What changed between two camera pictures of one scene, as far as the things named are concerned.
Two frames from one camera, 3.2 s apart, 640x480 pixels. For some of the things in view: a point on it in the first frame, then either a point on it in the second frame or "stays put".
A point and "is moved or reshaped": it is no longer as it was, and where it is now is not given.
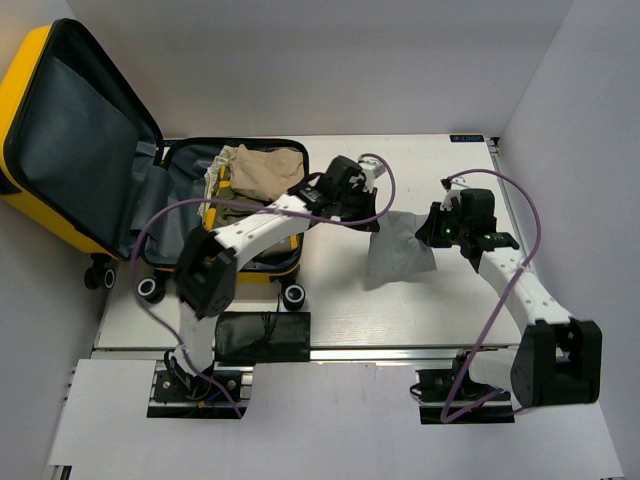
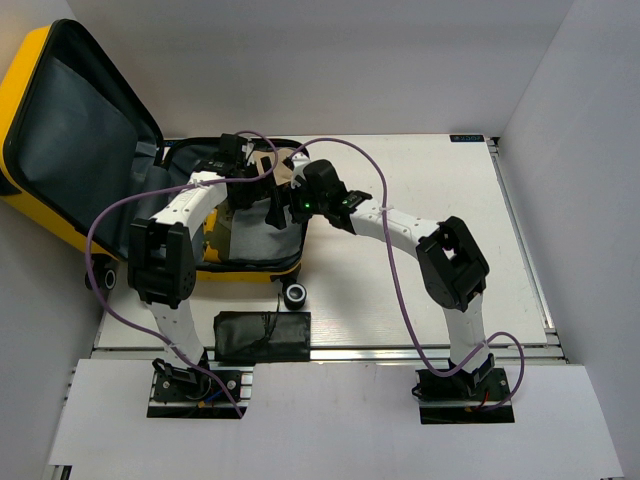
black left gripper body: (354, 206) to (249, 191)
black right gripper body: (446, 227) to (304, 202)
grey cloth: (394, 252) is moved or reshaped
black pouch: (254, 337) stays put
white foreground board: (317, 420) stays put
